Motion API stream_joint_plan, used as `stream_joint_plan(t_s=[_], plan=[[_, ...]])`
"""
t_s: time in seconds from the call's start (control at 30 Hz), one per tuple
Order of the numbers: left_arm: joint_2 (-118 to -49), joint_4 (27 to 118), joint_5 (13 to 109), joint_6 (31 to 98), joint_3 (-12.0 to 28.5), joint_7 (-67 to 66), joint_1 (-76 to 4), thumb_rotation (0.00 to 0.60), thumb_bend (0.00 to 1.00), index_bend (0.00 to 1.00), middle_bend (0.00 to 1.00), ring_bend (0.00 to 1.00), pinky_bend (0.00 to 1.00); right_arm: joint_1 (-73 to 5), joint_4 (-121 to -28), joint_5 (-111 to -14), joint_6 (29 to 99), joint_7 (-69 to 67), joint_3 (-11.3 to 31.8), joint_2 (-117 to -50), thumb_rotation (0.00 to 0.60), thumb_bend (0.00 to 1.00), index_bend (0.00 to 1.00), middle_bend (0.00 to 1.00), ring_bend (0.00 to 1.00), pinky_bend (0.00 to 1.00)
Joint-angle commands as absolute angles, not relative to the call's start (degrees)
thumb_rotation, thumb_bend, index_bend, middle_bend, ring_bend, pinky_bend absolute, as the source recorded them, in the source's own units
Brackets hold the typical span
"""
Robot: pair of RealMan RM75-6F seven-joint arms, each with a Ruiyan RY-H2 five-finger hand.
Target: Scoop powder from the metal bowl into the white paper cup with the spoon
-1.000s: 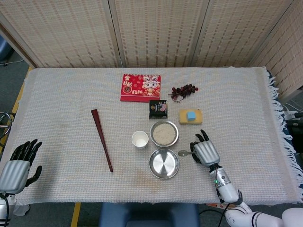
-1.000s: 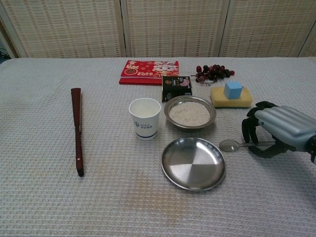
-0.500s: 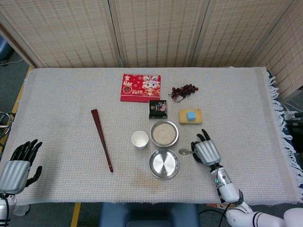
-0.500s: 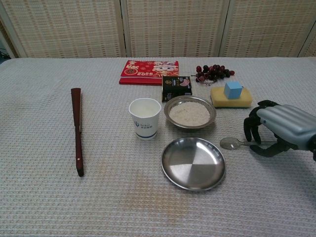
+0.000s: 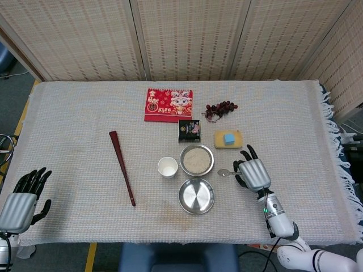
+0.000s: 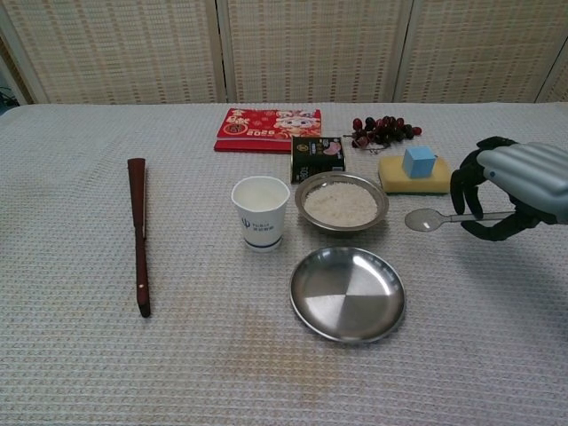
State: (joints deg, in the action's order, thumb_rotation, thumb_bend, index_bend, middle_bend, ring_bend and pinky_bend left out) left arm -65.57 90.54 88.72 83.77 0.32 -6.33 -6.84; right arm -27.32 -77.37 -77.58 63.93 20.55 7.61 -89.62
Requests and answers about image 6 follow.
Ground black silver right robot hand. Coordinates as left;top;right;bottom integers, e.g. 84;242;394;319
450;136;568;243

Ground small metal spoon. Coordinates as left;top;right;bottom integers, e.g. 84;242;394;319
404;208;516;233

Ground steel bowl with powder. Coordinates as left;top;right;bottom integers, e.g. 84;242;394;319
294;172;390;235

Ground empty steel plate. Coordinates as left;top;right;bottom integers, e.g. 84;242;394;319
289;246;406;345

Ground white paper cup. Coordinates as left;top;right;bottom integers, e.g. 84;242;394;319
230;176;291;253

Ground yellow sponge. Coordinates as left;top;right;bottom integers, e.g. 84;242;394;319
377;154;453;196

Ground light blue cube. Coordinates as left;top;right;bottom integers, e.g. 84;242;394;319
401;146;436;179

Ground dark red grape bunch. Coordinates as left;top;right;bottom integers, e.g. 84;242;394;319
342;115;422;155

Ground small black packet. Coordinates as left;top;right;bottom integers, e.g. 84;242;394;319
290;135;346;185

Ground woven bamboo folding screen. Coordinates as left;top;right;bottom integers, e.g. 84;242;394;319
0;0;568;107

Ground red desk calendar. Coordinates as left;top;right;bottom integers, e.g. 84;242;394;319
213;107;322;155

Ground folded dark red fan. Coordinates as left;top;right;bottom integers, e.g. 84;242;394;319
127;157;152;319

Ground white woven tablecloth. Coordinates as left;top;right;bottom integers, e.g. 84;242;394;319
0;102;568;426

